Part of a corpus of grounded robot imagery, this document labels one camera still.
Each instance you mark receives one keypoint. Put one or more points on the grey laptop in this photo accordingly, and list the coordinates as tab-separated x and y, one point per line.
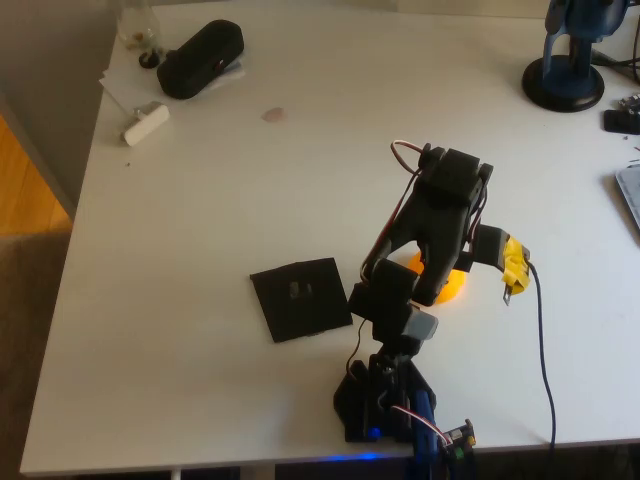
631	195

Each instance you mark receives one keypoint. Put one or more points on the black zip case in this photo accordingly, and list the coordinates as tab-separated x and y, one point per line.
200	60

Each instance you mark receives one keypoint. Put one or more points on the clear glass bottle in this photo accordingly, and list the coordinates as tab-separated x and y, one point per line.
137	25

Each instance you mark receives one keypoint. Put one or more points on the black bottle cap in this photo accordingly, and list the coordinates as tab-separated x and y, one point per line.
149	60

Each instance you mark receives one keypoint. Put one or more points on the small black device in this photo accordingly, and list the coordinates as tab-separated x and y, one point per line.
620	122

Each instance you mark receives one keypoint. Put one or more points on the white paper sheets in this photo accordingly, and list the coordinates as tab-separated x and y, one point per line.
125	82

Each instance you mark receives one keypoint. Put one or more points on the small control board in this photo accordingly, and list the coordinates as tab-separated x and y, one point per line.
460	439

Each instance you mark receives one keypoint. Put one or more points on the blue table clamp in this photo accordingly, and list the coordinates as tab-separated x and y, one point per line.
424	430

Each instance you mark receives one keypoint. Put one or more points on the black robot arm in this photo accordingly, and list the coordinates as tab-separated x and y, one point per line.
435	225

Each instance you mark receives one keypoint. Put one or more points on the small circuit board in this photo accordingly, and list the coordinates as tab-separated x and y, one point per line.
631	102

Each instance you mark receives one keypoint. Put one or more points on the yellow rubber duck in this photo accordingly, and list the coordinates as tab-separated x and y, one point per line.
452	290

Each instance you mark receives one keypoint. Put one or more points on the blue desk microphone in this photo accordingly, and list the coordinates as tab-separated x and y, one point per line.
565	80

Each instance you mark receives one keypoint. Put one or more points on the camera wrapped in yellow tape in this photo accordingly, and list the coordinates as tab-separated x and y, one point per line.
495	245

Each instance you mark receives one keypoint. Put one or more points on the black cardboard square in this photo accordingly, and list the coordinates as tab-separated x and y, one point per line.
300	300

